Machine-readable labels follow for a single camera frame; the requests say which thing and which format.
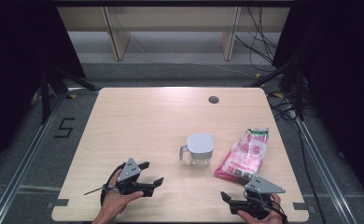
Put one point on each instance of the person's left hand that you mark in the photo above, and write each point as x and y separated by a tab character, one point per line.
114	202

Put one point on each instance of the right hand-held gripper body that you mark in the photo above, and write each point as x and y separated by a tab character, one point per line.
261	186

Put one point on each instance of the person's right hand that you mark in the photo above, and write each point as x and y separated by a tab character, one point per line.
264	221

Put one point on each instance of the black metal stand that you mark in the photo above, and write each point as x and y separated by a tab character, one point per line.
299	93
44	99

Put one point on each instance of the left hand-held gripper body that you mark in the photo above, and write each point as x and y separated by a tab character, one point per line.
128	174

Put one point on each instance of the black curtain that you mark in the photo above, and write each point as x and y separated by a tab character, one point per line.
12	77
342	93

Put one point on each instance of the pink and white sugar bag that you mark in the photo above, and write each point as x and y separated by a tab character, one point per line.
245	155

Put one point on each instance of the metal floor rail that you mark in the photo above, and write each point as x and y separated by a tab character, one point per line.
323	168
18	174

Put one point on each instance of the grey zip tie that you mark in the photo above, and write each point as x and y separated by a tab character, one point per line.
93	190

